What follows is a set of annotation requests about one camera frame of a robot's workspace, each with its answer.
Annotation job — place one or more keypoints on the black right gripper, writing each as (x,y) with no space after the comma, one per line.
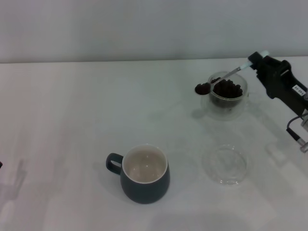
(288,91)

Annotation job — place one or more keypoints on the dark blue-grey ceramic mug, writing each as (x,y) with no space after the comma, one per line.
(144,191)

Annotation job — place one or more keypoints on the coffee beans pile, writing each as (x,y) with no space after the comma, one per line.
(228,91)

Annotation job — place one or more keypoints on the clear glass saucer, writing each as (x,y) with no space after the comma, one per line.
(237,169)

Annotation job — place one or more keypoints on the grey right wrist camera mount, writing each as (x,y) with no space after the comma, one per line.
(305,122)

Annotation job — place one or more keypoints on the clear double-wall glass cup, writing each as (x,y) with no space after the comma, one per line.
(209,109)

